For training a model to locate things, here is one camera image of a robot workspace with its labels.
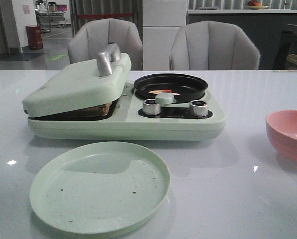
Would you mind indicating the shrimp with red tail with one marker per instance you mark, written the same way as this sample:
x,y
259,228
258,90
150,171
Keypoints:
x,y
166,91

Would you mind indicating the pale orange shrimp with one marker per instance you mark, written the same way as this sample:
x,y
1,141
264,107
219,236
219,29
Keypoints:
x,y
159,91

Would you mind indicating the bread slice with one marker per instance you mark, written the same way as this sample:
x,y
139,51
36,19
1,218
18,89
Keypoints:
x,y
94,111

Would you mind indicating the mint green sandwich maker lid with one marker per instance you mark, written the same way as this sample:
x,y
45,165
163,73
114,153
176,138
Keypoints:
x,y
78,86

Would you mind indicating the mint green breakfast maker base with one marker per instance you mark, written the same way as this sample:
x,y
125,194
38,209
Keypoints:
x,y
126,123

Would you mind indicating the left silver control knob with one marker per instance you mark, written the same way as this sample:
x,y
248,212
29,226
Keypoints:
x,y
151,107

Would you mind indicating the silver control knob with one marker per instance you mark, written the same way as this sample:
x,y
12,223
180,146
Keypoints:
x,y
198,108
151,107

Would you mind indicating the right silver control knob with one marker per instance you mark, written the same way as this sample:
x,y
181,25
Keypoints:
x,y
198,108

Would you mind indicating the black round frying pan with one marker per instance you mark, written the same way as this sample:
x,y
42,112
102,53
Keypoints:
x,y
186,87

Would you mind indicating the mint green round plate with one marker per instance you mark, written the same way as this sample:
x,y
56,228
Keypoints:
x,y
102,189

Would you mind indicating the right grey upholstered chair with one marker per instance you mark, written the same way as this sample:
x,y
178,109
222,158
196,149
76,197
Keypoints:
x,y
211,45

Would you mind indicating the grey upholstered chair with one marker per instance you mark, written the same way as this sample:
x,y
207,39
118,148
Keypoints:
x,y
95,35
211,45

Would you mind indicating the left grey upholstered chair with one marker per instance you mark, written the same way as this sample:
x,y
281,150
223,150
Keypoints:
x,y
95,35

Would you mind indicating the white cabinet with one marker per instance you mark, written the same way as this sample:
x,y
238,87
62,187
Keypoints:
x,y
161,20

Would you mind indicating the pink bowl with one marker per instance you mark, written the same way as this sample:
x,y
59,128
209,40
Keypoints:
x,y
281,129

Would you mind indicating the red trash bin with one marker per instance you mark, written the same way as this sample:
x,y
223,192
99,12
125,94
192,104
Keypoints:
x,y
34,37

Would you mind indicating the grey kitchen counter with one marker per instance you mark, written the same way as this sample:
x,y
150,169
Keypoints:
x,y
269,29

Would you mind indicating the fruit plate on counter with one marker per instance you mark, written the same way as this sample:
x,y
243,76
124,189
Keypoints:
x,y
255,5

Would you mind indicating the mint green pan handle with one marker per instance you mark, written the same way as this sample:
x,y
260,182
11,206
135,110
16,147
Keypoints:
x,y
165,98

